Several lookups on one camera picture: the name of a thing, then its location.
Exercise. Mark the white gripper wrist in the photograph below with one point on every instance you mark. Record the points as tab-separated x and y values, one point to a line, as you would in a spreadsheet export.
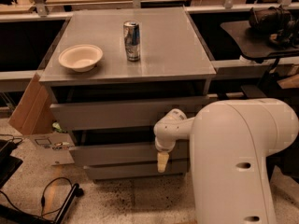
163	146

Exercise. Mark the grey drawer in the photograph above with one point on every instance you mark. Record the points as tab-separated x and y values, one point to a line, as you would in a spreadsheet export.
135	170
120	114
114	154

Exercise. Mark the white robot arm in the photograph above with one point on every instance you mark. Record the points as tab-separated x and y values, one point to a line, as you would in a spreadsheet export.
229	143

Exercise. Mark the grey top drawer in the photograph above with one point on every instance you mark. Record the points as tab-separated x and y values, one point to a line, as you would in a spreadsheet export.
120	114

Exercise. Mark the grey bottom drawer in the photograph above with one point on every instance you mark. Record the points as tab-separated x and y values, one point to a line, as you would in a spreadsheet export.
135	170

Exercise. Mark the grey drawer cabinet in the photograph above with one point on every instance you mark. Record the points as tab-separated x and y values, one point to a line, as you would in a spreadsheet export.
172	64

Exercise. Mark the white printed cardboard box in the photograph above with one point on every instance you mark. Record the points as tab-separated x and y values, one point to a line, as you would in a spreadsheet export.
53	147

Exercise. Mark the white paper bowl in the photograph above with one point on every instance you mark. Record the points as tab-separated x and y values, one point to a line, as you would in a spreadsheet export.
80	58

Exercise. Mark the black office chair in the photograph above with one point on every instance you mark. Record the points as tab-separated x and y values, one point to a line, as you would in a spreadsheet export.
286	160

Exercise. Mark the silver blue drink can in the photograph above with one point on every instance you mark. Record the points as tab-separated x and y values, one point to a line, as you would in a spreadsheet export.
132	40

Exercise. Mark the brown cardboard box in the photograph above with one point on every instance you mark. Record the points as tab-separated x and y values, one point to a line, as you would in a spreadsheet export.
32	114

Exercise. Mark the black side table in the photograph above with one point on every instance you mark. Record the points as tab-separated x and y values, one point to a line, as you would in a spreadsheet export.
253	45

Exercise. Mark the dark headset on table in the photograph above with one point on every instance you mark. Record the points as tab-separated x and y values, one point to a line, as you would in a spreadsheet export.
278	23

